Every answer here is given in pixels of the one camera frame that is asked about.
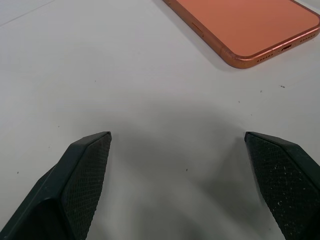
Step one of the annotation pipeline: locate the orange smartphone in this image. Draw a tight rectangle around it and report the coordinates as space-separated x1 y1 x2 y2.
161 0 320 70

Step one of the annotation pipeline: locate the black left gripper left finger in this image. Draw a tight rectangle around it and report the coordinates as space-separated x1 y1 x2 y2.
0 131 112 240

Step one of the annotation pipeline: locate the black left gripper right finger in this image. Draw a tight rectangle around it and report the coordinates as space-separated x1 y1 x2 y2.
244 131 320 240

